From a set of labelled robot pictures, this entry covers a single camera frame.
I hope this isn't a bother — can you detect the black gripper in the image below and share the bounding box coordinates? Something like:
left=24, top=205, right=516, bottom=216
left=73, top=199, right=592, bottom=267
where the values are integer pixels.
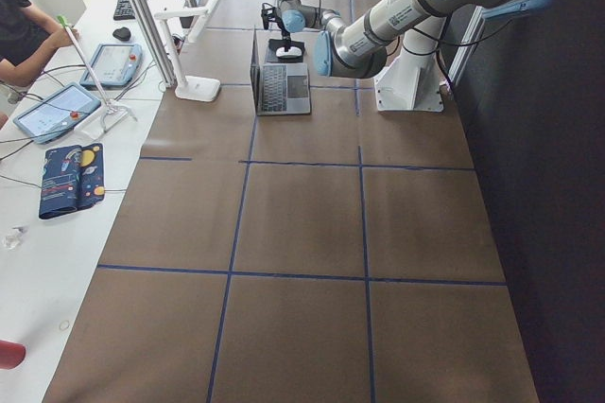
left=281, top=30, right=291, bottom=48

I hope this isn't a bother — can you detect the black mouse pad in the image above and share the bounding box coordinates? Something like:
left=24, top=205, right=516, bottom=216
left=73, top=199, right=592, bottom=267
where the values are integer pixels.
left=265, top=39, right=305, bottom=63

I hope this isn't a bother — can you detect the white computer mouse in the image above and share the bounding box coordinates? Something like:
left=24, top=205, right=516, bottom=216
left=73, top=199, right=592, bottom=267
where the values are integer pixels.
left=275, top=46, right=303, bottom=60

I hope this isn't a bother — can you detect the grey laptop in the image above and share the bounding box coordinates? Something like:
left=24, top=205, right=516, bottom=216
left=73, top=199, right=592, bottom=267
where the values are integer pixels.
left=250, top=29, right=311, bottom=116

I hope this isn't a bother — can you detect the white desk lamp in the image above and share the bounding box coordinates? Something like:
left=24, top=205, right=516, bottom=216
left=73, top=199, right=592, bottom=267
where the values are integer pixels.
left=153, top=0, right=220, bottom=102

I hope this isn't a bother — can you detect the black mouse on desk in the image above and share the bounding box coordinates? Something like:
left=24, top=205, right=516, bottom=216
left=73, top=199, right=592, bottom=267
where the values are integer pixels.
left=112, top=26, right=131, bottom=42

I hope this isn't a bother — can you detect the far teach pendant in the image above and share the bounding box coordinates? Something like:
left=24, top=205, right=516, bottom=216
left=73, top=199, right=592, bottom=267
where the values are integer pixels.
left=90, top=44, right=143, bottom=89

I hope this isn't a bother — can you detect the teach pendant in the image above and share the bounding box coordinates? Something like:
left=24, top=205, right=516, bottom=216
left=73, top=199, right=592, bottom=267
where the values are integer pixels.
left=90, top=44, right=143, bottom=89
left=13, top=82, right=101, bottom=144

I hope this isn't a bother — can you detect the white tripod stand with rod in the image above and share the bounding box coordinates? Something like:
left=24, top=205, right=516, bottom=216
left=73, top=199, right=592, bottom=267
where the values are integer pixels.
left=57, top=15, right=138, bottom=133

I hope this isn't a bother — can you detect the near teach pendant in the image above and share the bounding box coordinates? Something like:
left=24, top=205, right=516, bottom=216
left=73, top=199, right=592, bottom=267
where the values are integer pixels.
left=13, top=82, right=101, bottom=144

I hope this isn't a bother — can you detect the colourful blue pouch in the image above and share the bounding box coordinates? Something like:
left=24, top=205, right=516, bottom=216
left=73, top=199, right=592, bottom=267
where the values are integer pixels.
left=38, top=143, right=105, bottom=219

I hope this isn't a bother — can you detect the seated person in black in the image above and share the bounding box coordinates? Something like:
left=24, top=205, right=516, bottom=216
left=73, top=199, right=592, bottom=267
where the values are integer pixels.
left=1, top=0, right=73, bottom=87

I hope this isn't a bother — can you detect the crumpled clear plastic piece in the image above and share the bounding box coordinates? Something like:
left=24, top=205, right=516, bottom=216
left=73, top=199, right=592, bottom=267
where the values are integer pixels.
left=1, top=225, right=28, bottom=250

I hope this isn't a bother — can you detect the red cylinder bottle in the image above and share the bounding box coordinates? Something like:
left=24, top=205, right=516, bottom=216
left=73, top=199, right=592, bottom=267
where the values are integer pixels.
left=0, top=340, right=26, bottom=370

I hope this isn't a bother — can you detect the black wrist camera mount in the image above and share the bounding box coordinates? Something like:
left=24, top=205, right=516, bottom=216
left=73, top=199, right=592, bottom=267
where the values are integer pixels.
left=261, top=3, right=279, bottom=30

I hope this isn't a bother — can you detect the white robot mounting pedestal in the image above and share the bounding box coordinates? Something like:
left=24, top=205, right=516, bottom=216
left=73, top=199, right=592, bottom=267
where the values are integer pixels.
left=373, top=17, right=446, bottom=112

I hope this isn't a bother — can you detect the aluminium frame post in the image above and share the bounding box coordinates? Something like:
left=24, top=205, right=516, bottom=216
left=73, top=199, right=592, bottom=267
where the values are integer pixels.
left=130, top=0, right=176, bottom=88

